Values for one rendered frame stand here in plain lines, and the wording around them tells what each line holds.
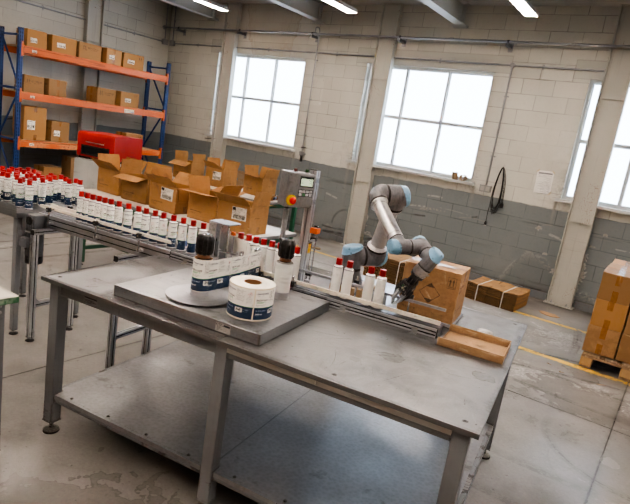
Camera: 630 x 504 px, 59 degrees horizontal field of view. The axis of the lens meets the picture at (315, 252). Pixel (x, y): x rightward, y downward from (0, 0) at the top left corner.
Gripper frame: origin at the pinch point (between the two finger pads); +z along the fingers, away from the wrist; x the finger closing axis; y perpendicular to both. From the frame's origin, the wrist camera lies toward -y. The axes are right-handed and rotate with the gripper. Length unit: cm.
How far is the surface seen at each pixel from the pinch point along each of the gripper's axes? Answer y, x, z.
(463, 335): -10.4, 35.7, -8.9
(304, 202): -8, -73, -2
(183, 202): -141, -215, 130
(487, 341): -12.0, 45.7, -14.7
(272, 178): -363, -257, 137
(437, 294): -16.5, 12.5, -13.2
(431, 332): 6.1, 23.8, -4.6
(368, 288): 3.3, -13.5, 3.1
